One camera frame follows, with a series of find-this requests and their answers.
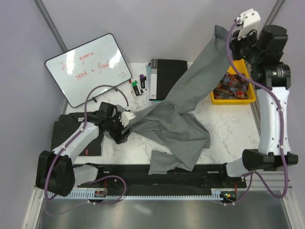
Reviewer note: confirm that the green black marker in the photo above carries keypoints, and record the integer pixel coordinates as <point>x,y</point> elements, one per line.
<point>136,88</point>

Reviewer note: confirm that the black folder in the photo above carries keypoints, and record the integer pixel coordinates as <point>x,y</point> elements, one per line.
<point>170,71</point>

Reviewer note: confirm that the white whiteboard black frame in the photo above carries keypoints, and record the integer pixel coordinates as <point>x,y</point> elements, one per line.
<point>89,70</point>

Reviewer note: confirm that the plaid shirt in bin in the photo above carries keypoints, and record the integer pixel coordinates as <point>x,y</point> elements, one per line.
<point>231,86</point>

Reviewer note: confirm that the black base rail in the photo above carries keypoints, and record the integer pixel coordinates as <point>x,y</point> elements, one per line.
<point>134,180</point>

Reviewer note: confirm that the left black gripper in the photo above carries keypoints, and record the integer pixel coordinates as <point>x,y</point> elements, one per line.
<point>117,137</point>

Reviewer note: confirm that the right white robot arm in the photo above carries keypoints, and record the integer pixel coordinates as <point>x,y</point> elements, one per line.
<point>272,81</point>

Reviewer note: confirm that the purple black marker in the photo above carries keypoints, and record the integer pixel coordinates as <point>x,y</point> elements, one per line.
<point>143,81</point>

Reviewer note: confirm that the yellow plastic bin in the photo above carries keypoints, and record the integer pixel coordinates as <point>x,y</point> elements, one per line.
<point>250,93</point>

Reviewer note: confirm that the red marker pen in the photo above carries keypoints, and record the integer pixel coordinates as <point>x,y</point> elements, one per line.
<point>130,83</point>

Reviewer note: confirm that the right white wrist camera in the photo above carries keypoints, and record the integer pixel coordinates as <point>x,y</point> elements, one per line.
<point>247,21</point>

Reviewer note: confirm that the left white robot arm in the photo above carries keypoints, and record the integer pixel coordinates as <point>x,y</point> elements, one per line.
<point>56,172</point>

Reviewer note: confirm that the folded black striped shirt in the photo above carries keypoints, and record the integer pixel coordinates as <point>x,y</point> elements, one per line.
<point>66,125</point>

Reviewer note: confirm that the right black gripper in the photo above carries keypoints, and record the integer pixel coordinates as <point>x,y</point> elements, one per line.
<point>236,44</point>

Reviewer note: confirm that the white slotted cable duct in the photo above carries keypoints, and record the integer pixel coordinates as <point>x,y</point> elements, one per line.
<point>100,194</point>

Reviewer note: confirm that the grey long sleeve shirt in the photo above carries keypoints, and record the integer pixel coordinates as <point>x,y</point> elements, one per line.
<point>171,122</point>

